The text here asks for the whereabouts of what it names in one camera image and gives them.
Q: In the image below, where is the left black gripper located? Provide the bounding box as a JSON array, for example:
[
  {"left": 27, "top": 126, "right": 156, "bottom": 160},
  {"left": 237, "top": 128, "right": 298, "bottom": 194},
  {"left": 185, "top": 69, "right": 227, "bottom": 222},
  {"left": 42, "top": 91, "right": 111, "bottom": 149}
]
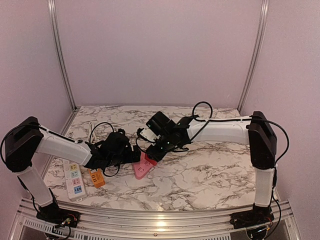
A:
[{"left": 106, "top": 145, "right": 141, "bottom": 168}]

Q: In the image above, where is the red cube socket adapter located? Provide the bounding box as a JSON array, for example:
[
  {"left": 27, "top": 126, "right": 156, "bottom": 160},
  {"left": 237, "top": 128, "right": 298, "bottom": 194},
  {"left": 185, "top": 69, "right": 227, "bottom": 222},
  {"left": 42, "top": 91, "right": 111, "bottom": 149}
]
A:
[{"left": 144, "top": 154, "right": 157, "bottom": 162}]

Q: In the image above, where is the pink triangular power strip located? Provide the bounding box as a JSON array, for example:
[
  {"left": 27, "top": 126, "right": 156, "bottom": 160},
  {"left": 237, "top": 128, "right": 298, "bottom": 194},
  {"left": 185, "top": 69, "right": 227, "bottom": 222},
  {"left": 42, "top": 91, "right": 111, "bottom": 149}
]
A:
[{"left": 132, "top": 153, "right": 158, "bottom": 180}]

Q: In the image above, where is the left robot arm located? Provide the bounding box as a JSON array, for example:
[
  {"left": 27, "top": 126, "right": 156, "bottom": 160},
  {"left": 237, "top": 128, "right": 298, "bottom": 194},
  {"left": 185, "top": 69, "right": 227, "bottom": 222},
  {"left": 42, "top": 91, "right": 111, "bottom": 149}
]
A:
[{"left": 0, "top": 116, "right": 141, "bottom": 223}]

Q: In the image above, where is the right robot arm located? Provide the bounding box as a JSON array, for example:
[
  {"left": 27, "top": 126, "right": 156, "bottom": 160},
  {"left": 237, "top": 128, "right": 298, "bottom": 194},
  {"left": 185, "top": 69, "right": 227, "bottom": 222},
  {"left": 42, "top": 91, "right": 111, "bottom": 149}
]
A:
[{"left": 140, "top": 111, "right": 277, "bottom": 224}]

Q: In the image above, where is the orange power strip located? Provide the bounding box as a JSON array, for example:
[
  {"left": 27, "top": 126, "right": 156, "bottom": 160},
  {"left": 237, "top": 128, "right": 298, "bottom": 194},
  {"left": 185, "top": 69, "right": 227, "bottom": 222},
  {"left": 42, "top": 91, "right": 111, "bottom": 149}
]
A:
[{"left": 88, "top": 169, "right": 106, "bottom": 188}]

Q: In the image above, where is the white pastel power strip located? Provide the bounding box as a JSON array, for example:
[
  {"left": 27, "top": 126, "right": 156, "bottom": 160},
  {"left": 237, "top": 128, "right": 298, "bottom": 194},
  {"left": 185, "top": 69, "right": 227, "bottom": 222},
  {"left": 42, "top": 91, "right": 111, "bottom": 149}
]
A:
[{"left": 63, "top": 159, "right": 87, "bottom": 202}]

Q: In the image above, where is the white power cord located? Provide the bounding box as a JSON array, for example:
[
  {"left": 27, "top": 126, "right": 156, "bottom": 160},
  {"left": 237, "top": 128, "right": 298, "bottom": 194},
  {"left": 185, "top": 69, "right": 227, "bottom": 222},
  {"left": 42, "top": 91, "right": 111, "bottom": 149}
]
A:
[{"left": 87, "top": 121, "right": 98, "bottom": 145}]

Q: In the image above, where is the front aluminium rail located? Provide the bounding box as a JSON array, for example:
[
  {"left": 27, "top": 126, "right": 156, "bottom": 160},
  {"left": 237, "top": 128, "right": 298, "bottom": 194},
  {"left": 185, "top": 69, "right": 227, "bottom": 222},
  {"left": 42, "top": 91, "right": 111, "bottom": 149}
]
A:
[{"left": 4, "top": 198, "right": 302, "bottom": 240}]

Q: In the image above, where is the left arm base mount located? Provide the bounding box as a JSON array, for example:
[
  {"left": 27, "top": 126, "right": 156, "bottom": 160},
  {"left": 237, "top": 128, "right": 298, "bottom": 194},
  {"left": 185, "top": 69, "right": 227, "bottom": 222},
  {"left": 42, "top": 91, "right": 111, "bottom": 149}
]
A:
[{"left": 32, "top": 188, "right": 80, "bottom": 228}]

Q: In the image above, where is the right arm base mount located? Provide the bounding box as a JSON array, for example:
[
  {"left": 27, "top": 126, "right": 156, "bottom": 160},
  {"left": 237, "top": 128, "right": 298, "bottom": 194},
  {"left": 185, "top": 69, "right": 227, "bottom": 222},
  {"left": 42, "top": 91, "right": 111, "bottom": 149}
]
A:
[{"left": 229, "top": 204, "right": 275, "bottom": 229}]

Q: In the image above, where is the left aluminium frame post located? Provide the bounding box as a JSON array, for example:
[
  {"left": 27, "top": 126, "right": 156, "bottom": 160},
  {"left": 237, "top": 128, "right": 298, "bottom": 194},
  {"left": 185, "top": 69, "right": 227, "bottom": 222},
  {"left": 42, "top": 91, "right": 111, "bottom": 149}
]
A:
[{"left": 47, "top": 0, "right": 77, "bottom": 112}]

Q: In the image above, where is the aluminium frame post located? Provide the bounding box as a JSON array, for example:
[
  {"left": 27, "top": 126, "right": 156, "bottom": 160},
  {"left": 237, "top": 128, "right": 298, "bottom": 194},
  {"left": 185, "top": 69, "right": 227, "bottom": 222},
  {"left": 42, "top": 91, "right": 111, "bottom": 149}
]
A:
[
  {"left": 237, "top": 0, "right": 270, "bottom": 113},
  {"left": 47, "top": 0, "right": 77, "bottom": 112}
]

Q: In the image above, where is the right aluminium frame post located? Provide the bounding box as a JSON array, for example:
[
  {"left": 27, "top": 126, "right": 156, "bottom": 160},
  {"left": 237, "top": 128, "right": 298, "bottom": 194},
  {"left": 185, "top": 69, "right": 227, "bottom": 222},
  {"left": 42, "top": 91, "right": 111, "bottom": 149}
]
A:
[{"left": 237, "top": 0, "right": 270, "bottom": 113}]

